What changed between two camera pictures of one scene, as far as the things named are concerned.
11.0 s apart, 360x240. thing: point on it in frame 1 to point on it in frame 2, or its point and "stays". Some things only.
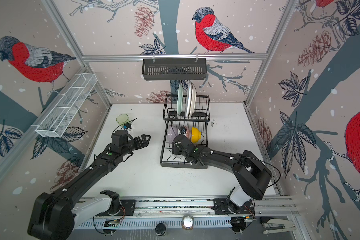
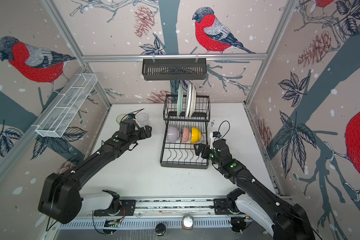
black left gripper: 145,142 to 148,131
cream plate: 193,101 stays
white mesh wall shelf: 56,118 stays
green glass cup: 122,118 stays
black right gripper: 175,147 to 205,154
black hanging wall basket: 172,69 stays
